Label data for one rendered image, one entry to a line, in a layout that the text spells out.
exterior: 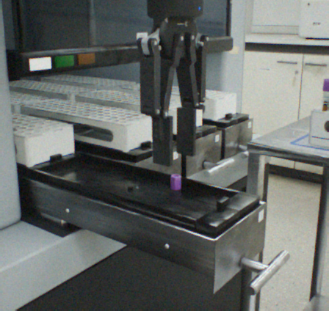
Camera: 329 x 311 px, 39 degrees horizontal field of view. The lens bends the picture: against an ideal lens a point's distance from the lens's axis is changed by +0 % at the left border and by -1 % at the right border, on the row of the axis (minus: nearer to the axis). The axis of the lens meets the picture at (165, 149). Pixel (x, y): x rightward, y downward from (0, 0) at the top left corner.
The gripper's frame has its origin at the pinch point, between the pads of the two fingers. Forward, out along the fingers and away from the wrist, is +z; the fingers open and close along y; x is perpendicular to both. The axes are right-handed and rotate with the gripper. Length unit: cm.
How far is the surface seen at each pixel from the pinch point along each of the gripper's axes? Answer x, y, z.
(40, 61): -17.4, 8.7, -10.4
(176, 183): 0.7, 0.4, 6.5
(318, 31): -57, -226, -7
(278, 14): -109, -288, -17
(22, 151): -23.0, 9.1, 3.9
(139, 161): -11.4, -5.8, 7.3
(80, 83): -58, -37, 1
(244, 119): -11.7, -45.0, 6.9
